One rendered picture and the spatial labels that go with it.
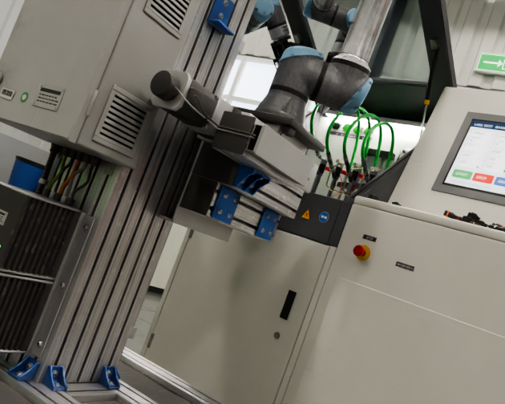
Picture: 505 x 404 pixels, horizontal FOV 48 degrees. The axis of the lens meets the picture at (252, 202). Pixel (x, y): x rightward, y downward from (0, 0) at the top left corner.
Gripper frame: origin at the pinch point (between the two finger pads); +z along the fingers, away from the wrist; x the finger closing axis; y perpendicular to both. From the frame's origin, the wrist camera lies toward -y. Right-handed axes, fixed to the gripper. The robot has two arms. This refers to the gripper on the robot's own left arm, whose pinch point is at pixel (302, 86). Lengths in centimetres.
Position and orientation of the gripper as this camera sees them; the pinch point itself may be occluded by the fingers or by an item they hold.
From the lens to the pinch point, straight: 227.0
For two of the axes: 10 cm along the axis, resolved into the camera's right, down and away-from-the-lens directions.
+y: -6.6, 4.3, -6.1
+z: 3.6, 9.0, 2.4
